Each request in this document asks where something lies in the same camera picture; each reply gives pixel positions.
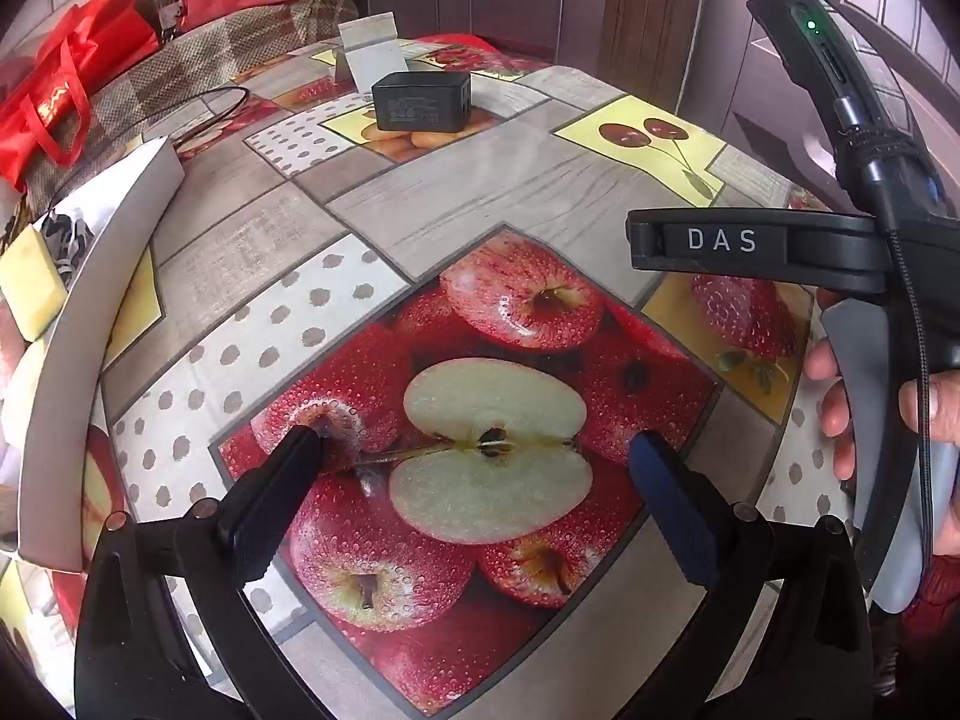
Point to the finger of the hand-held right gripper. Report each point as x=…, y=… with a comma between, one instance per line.
x=720, y=240

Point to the white folding stand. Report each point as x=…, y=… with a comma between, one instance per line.
x=375, y=60

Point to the yellow sponge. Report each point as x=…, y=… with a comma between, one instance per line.
x=34, y=285

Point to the black power adapter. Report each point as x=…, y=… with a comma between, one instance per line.
x=420, y=101

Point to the plaid blanket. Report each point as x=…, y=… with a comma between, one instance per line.
x=187, y=60

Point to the flat red bag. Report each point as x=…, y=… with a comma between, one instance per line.
x=465, y=40

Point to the red tote bag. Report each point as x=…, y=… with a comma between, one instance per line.
x=75, y=75

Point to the dark printed bag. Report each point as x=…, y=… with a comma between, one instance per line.
x=169, y=15

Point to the fruit print tablecloth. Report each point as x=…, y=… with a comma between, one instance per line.
x=525, y=187

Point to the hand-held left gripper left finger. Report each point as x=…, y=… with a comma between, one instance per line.
x=262, y=514

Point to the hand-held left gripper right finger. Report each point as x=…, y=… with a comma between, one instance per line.
x=675, y=514

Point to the zebra print cloth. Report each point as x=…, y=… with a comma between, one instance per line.
x=64, y=240

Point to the white cardboard box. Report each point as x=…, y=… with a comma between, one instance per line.
x=97, y=315

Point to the person's right hand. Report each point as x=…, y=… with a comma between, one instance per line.
x=832, y=405

